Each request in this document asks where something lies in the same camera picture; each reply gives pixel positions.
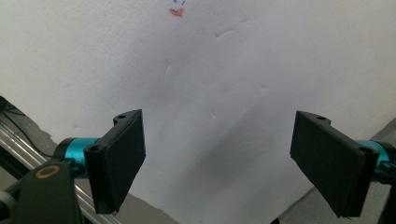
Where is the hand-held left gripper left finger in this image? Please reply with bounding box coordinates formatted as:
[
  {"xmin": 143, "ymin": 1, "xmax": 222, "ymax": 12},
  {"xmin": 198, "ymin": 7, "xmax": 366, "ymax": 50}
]
[{"xmin": 55, "ymin": 108, "xmax": 147, "ymax": 216}]

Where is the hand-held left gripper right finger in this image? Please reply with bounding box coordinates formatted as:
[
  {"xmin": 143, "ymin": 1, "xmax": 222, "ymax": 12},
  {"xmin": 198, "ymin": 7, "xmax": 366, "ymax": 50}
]
[{"xmin": 290, "ymin": 110, "xmax": 396, "ymax": 218}]

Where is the aluminium frame rail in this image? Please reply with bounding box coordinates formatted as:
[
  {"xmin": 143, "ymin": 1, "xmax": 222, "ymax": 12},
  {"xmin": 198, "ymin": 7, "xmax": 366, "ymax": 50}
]
[{"xmin": 0, "ymin": 119, "xmax": 123, "ymax": 224}]

